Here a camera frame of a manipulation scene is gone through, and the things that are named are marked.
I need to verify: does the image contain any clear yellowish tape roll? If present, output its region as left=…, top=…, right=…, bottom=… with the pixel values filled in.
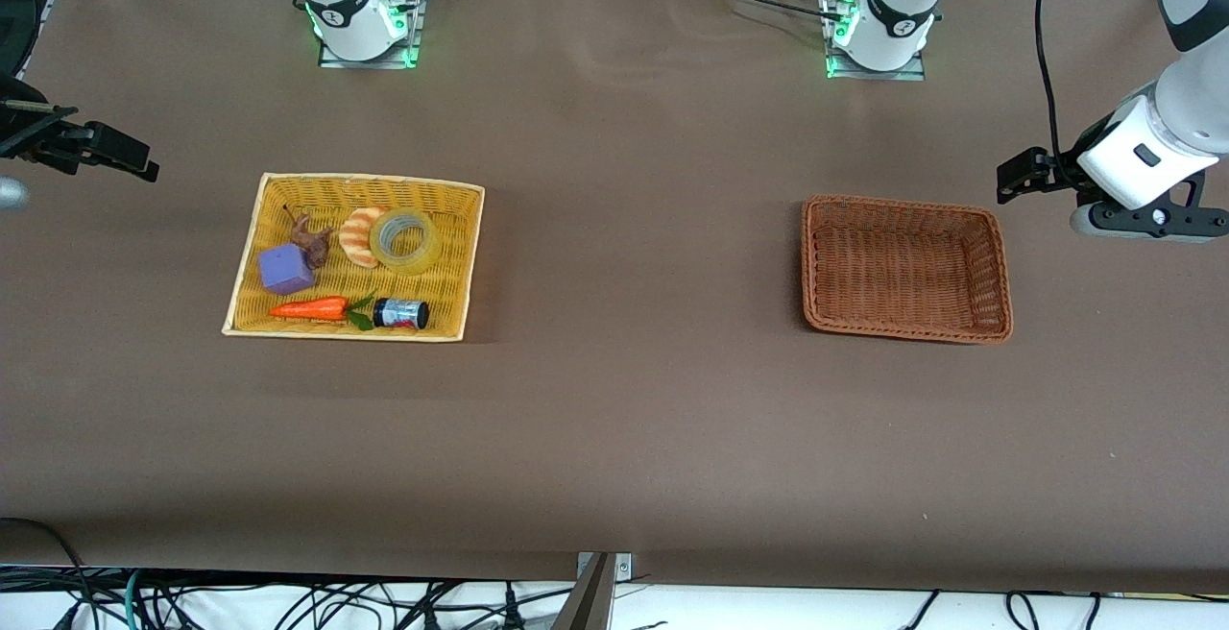
left=370, top=207, right=444, bottom=276

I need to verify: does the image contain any brown wicker basket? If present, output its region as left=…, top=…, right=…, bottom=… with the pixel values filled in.
left=801, top=194, right=1015, bottom=345

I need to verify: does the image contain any purple foam cube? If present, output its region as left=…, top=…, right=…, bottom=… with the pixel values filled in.
left=257, top=244, right=318, bottom=297

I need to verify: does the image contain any brown toy figurine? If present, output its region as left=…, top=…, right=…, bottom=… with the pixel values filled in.
left=281, top=205, right=334, bottom=271

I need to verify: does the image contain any orange toy carrot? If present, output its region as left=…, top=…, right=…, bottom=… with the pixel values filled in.
left=268, top=292, right=377, bottom=331

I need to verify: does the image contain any toy croissant bread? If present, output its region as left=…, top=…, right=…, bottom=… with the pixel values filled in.
left=338, top=206, right=390, bottom=270

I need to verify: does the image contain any yellow woven tray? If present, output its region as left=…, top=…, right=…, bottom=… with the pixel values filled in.
left=222, top=172, right=486, bottom=343

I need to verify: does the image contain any grey metal bar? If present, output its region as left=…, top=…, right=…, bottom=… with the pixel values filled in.
left=552, top=553, right=617, bottom=630

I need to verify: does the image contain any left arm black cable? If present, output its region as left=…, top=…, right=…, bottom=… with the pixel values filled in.
left=1034, top=0, right=1072, bottom=166

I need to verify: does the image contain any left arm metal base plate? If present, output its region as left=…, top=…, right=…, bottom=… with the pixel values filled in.
left=824, top=0, right=928, bottom=82

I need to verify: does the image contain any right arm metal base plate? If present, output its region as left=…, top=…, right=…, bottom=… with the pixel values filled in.
left=319, top=0, right=424, bottom=69

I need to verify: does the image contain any thick black floor cable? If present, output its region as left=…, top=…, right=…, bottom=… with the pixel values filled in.
left=0, top=518, right=97, bottom=630

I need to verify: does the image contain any metal corner bracket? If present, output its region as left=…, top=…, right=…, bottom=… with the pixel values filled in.
left=576, top=551, right=635, bottom=581

